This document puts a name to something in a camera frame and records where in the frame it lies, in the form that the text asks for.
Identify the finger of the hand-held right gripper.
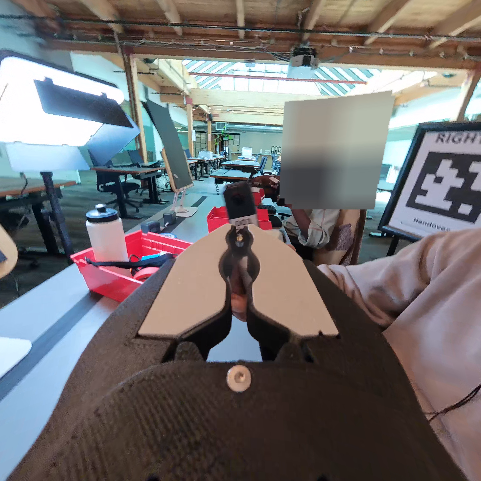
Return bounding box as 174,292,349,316
230,263,253,297

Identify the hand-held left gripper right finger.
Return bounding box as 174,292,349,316
245,224,339,345

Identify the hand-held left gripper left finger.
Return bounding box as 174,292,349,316
137,224,232,362

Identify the black star knob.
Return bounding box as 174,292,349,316
226,230,252,258

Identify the person's right forearm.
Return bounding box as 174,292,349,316
317,227,481,481

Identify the person's right hand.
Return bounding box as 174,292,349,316
231,291,249,321

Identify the black table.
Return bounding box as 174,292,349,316
210,160,264,185

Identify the red tape roll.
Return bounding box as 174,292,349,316
132,265,161,283

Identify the white board stand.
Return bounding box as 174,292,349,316
0,337,33,379
170,187,199,218

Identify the black wood-framed board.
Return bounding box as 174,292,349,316
0,223,19,279
144,99,195,193

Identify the tan chair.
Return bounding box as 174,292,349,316
314,210,368,267

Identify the white bottle black cap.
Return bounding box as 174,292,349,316
85,204,131,268

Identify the wooden office desk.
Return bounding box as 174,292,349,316
90,165,167,205

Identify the black office chair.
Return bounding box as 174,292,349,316
87,148,144,219

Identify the ceiling projector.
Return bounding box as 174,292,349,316
287,46,321,80

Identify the black light stand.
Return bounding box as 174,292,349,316
39,171,74,261

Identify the framed marker sign easel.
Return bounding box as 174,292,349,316
377,121,481,257

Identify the long wooden desk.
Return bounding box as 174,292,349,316
0,177,77,264

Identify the studio light panel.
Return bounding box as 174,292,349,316
0,50,141,174

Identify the black strap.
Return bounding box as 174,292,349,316
84,253,178,270

